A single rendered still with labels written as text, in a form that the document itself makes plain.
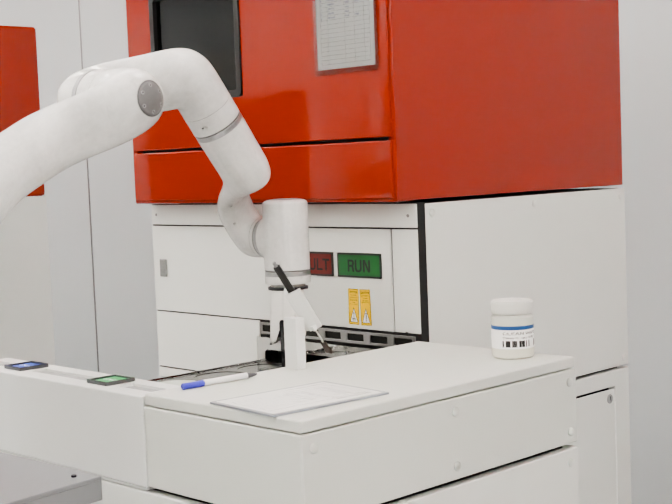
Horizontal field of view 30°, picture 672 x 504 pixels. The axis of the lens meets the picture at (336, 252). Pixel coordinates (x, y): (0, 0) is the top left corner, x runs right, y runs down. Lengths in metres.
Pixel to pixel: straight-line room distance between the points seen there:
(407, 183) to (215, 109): 0.39
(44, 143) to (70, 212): 4.00
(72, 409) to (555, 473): 0.79
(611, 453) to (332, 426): 1.26
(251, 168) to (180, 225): 0.66
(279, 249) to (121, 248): 3.38
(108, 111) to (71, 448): 0.55
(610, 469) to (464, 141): 0.87
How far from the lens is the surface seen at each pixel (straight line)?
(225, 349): 2.75
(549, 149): 2.64
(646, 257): 3.77
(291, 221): 2.28
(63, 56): 5.96
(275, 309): 2.29
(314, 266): 2.50
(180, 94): 2.12
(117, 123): 1.97
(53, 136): 1.96
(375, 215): 2.38
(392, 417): 1.78
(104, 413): 2.01
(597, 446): 2.83
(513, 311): 2.08
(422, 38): 2.35
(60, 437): 2.13
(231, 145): 2.18
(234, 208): 2.31
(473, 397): 1.91
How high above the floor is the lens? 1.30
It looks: 4 degrees down
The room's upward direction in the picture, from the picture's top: 2 degrees counter-clockwise
